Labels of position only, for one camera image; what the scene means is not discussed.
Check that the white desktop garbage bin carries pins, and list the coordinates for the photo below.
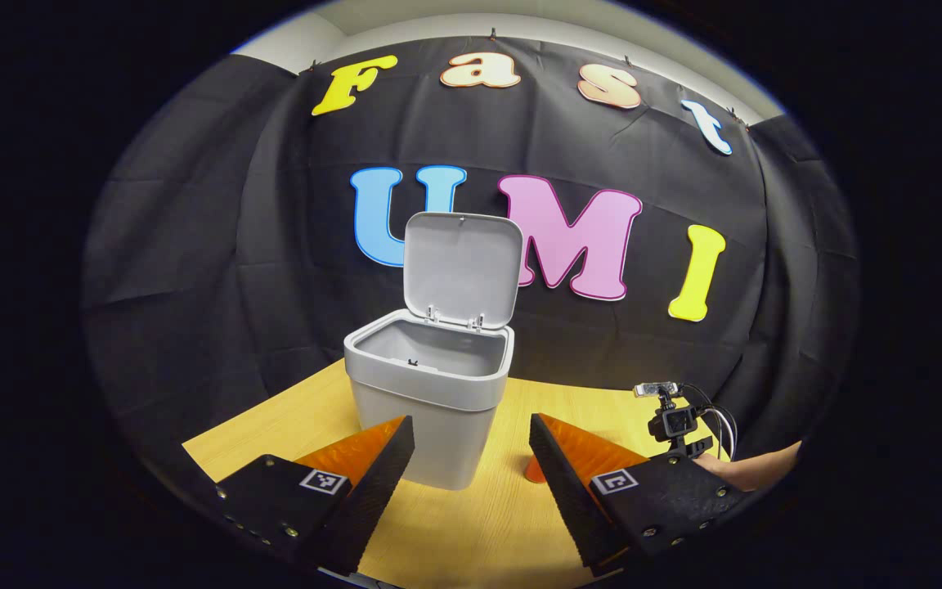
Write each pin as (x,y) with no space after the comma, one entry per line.
(430,393)

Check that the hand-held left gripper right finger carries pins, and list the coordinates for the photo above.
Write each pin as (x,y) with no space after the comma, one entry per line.
(573,495)

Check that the wooden desktop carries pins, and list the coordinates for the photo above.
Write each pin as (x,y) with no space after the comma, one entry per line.
(471,532)

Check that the red pop can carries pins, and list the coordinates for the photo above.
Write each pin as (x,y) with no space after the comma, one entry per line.
(534,469)

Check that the black backdrop cloth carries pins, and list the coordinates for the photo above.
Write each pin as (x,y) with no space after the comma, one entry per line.
(234,245)

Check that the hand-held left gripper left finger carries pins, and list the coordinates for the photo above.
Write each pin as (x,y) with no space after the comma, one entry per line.
(373,499)

